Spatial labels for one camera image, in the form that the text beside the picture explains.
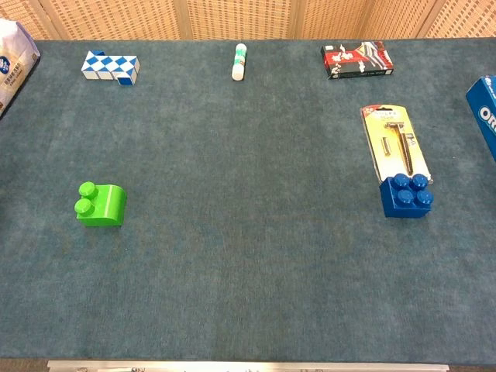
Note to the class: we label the green toy block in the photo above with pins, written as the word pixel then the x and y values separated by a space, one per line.
pixel 110 209

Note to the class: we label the blue four-stud building block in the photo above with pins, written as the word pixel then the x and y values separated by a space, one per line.
pixel 399 207

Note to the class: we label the teal felt table cloth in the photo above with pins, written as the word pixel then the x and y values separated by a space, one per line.
pixel 248 232

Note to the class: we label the white green glue stick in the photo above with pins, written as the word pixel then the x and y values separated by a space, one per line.
pixel 238 69

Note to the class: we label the yellow razor blister pack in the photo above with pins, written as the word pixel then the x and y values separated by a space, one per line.
pixel 387 155

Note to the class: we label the black red printed box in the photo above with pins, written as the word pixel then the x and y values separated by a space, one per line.
pixel 356 60

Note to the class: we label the woven folding screen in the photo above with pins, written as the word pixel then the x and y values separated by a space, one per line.
pixel 240 19

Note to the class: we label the blue white snake puzzle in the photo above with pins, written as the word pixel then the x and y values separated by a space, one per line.
pixel 110 66

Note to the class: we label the blue cookie box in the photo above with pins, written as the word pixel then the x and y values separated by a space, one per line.
pixel 482 108

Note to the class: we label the aluminium rail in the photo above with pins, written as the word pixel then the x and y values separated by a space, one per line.
pixel 248 366

